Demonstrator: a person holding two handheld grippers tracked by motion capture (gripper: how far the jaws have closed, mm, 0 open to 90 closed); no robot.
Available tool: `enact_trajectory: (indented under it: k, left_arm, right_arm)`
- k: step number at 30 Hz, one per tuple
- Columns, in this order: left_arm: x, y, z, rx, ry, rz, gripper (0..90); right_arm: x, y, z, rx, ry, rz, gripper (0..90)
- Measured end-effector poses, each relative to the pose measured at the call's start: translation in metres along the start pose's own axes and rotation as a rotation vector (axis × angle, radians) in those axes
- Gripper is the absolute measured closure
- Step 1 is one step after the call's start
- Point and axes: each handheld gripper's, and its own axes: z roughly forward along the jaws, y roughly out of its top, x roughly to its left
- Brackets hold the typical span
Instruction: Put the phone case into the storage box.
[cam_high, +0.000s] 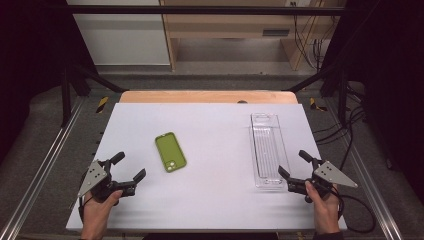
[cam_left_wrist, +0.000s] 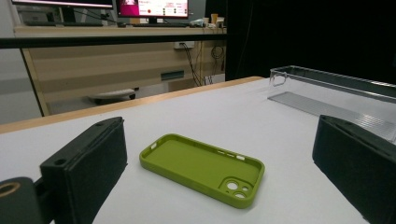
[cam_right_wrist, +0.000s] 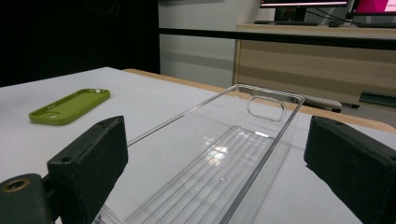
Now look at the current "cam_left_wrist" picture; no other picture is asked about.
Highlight green phone case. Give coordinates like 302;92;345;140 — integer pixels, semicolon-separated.
138;133;266;210

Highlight black hanging cables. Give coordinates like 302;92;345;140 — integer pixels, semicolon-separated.
181;42;206;88

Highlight clear plastic tray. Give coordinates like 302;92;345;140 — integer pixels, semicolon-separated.
267;64;396;144

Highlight monitor with pink screen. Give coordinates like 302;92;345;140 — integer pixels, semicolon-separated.
115;0;190;24

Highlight black horizontal frame bar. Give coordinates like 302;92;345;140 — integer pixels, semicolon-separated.
0;33;228;49

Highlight coiled black cable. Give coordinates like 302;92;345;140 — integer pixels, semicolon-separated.
210;46;226;72

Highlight black curtain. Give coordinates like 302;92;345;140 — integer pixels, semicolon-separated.
224;0;396;86

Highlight wooden desk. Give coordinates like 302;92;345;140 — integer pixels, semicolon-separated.
13;24;228;118

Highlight black keyboard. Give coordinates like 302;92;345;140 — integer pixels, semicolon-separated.
23;20;106;28
130;21;191;29

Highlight dark grey desk handle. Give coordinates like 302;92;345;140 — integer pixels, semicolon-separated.
160;70;186;81

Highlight white cabinet panel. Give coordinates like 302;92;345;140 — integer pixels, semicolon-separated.
0;46;43;125

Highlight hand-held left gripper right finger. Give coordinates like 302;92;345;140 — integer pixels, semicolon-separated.
312;114;396;224

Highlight white power socket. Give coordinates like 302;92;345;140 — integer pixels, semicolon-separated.
173;41;196;50

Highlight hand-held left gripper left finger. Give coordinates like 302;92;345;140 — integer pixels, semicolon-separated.
39;116;129;224

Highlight dark computer monitor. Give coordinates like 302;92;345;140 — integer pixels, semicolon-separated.
10;0;115;24

